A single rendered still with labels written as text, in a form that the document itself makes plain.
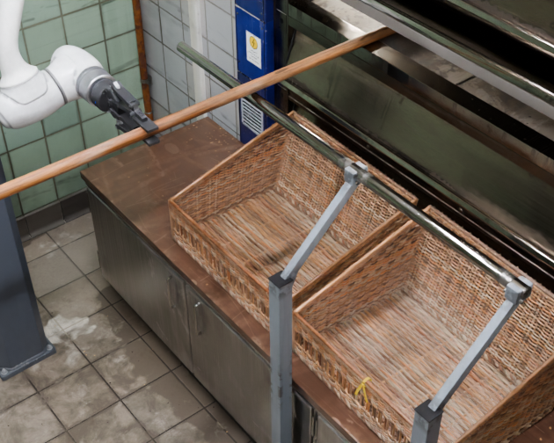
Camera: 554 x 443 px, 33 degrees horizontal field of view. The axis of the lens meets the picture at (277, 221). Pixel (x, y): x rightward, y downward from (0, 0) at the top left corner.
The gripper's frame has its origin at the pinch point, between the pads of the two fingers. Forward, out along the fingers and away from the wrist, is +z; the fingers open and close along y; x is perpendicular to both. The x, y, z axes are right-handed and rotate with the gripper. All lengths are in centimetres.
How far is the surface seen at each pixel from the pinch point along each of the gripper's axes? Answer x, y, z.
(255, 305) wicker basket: -18, 57, 17
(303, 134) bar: -30.1, 2.1, 21.6
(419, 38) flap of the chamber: -52, -22, 34
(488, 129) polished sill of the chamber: -67, 3, 46
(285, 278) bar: -10.1, 23.6, 40.2
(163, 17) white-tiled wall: -66, 37, -103
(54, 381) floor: 22, 120, -45
